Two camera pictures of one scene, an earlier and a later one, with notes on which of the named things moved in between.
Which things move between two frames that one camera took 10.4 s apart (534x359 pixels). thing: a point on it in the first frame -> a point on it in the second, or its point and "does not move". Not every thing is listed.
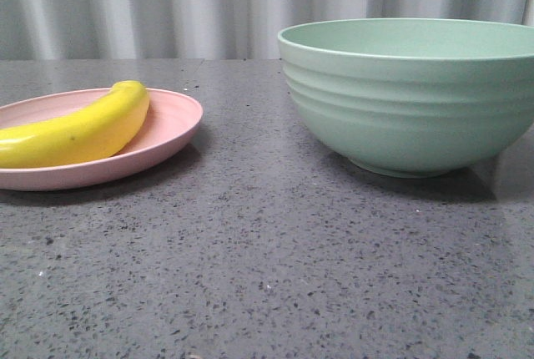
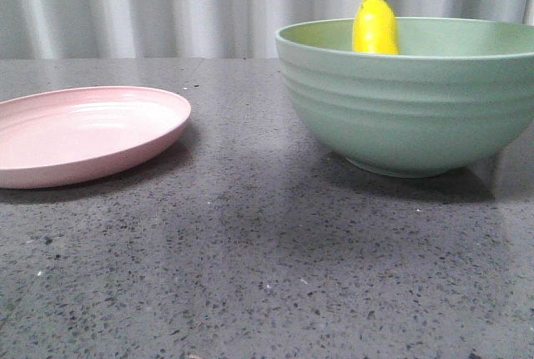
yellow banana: (93, 132) -> (375, 28)
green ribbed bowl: (412, 97) does not move
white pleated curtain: (64, 9) does not move
